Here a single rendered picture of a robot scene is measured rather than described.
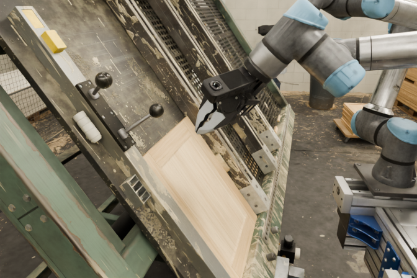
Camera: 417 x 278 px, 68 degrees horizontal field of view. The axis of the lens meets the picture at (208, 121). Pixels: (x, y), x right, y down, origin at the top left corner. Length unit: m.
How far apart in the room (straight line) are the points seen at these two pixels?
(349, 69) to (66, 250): 0.62
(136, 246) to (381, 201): 0.95
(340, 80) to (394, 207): 0.87
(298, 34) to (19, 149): 0.55
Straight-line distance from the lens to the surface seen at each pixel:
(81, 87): 0.80
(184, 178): 0.97
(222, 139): 1.17
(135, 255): 0.82
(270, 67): 0.63
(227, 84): 0.61
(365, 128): 1.38
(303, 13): 0.62
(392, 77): 1.39
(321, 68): 0.62
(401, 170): 1.35
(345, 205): 1.35
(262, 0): 6.24
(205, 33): 1.70
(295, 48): 0.62
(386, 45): 0.75
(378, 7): 1.01
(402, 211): 1.41
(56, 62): 0.82
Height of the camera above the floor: 1.68
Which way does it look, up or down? 21 degrees down
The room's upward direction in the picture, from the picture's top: straight up
